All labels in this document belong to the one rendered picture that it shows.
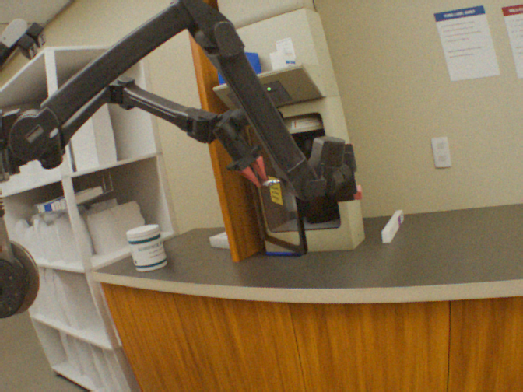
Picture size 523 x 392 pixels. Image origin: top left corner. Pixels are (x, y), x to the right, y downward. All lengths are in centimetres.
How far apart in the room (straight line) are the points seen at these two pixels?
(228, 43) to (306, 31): 59
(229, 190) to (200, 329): 48
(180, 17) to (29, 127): 32
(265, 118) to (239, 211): 67
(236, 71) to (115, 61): 23
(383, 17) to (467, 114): 50
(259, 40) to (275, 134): 60
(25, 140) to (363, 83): 131
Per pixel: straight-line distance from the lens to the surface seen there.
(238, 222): 144
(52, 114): 70
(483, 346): 107
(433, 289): 97
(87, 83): 72
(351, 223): 132
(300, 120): 135
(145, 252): 155
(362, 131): 170
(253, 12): 142
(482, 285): 96
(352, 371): 120
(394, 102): 165
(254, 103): 81
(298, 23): 133
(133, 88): 141
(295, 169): 88
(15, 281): 98
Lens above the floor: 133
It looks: 8 degrees down
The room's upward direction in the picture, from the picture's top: 11 degrees counter-clockwise
